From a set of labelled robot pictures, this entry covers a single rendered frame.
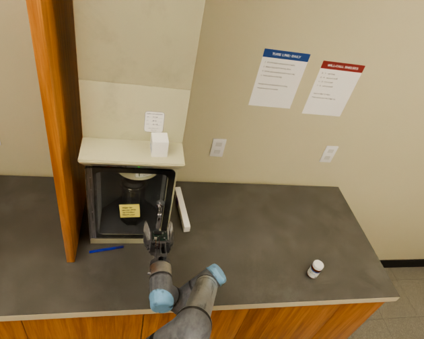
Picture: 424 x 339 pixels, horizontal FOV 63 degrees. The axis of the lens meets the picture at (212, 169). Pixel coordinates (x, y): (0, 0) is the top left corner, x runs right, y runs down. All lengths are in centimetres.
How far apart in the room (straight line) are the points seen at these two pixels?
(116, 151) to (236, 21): 71
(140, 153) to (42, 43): 41
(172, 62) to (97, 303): 91
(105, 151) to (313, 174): 132
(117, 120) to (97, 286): 68
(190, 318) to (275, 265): 83
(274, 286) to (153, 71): 102
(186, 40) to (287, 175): 122
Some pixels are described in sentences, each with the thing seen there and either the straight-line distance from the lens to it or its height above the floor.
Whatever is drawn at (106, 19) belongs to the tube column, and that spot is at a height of 189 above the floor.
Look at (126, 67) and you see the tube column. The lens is 104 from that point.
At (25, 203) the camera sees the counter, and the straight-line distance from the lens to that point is 179.
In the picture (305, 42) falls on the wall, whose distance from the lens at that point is 160.
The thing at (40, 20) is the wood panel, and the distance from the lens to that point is 93.
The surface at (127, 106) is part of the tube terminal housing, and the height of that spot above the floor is 163.
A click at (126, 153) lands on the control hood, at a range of 112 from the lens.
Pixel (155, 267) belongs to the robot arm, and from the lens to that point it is 122.
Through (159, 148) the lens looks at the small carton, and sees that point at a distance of 109.
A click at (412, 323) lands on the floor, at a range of 316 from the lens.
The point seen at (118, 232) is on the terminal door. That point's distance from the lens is 151.
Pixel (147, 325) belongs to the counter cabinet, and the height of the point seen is 73.
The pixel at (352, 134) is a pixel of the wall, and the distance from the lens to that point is 200.
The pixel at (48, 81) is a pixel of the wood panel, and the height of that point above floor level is 175.
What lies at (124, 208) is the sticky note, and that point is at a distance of 139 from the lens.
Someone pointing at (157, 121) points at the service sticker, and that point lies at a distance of 113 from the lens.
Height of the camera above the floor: 223
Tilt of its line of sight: 41 degrees down
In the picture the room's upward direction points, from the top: 14 degrees clockwise
